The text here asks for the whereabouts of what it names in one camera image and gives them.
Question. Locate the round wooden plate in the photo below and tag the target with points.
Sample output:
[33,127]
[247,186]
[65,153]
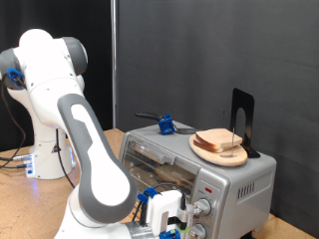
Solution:
[219,159]

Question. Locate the thin metal pin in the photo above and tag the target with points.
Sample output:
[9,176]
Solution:
[233,146]

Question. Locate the black metal bookend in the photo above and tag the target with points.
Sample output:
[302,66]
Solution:
[248,103]

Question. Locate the silver toaster oven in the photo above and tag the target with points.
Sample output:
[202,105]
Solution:
[226,179]

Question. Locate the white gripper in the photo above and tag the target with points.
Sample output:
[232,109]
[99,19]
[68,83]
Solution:
[162,205]

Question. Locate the vertical metal pole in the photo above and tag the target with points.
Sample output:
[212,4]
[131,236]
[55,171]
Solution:
[114,66]

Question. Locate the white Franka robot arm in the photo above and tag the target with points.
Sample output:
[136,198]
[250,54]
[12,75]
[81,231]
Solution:
[99,172]

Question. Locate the silver oven knob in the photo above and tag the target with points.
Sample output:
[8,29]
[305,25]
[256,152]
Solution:
[199,231]
[203,206]

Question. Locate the spatula with blue grip block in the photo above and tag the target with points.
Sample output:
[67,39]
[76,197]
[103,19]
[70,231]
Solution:
[166,124]

